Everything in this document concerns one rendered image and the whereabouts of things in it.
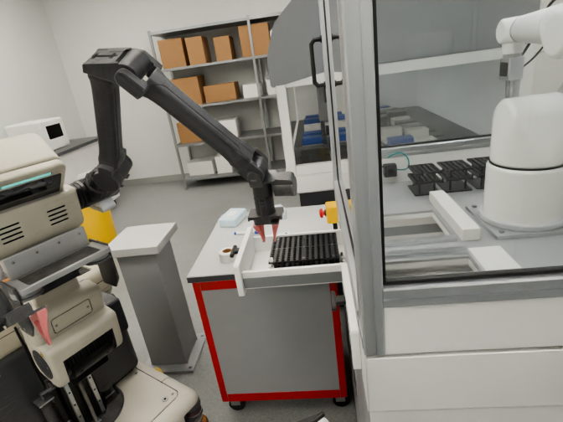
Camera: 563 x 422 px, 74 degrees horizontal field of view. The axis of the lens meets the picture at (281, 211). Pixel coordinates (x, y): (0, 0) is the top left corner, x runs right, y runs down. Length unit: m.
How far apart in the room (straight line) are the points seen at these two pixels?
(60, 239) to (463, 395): 1.08
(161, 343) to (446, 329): 1.71
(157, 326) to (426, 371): 1.60
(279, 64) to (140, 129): 4.21
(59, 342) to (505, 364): 1.15
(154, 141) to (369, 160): 5.40
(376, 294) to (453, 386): 0.26
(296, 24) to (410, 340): 1.50
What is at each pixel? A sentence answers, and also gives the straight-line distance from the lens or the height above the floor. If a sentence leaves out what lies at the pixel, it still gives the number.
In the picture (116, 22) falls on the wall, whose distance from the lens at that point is 5.92.
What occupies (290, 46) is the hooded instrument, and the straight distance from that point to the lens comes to 1.91.
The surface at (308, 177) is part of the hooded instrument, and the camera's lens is 2.00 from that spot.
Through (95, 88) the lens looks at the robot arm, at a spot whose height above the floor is 1.48.
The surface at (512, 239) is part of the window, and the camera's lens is 0.73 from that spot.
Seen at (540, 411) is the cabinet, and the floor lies 0.78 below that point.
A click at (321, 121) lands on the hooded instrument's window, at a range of 1.96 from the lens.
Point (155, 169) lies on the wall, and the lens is 6.01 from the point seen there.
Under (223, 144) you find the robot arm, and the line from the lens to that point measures 0.98.
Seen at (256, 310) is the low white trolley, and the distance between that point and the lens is 1.55.
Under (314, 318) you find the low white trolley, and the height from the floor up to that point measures 0.52.
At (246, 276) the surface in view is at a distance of 1.19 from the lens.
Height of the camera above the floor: 1.48
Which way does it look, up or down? 22 degrees down
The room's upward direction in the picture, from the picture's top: 8 degrees counter-clockwise
